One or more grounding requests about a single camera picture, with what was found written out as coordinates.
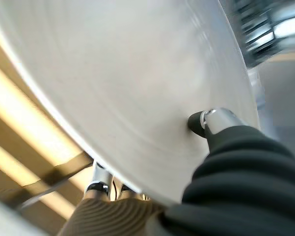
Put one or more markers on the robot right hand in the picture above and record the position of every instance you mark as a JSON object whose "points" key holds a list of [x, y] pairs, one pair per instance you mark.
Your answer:
{"points": [[235, 196]]}

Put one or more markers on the cream round plate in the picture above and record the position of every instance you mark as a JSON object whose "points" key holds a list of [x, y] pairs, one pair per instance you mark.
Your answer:
{"points": [[125, 81]]}

